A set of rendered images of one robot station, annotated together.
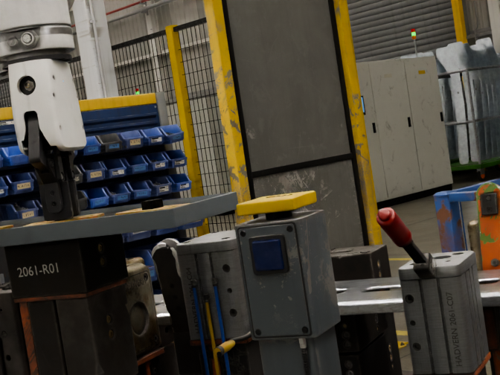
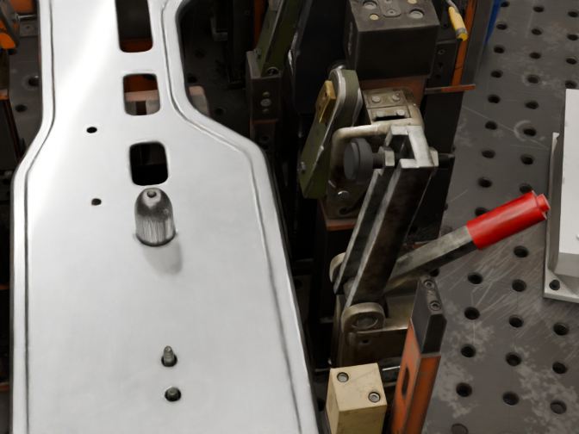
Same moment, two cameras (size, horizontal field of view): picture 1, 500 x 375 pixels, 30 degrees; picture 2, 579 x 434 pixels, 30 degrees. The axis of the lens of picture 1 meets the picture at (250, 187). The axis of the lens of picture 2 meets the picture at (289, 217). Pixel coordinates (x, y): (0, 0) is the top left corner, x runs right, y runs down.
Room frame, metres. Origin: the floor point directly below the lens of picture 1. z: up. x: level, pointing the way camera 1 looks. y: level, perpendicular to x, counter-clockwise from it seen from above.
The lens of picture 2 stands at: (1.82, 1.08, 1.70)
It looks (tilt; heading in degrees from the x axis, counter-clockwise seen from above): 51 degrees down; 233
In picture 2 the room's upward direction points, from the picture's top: 3 degrees clockwise
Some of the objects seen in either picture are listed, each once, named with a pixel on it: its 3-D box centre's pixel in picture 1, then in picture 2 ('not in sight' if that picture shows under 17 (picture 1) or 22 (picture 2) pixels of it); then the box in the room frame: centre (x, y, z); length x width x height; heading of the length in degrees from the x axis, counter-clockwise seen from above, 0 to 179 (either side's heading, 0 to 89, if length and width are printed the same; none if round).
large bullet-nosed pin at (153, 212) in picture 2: not in sight; (154, 217); (1.57, 0.57, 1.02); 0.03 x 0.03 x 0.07
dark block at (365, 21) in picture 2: not in sight; (371, 173); (1.32, 0.56, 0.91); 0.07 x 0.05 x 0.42; 154
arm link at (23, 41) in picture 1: (33, 45); not in sight; (1.02, 0.21, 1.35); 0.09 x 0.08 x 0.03; 173
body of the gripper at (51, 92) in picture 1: (44, 103); not in sight; (1.02, 0.21, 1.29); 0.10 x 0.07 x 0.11; 173
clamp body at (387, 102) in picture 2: not in sight; (360, 244); (1.37, 0.61, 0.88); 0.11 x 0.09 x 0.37; 154
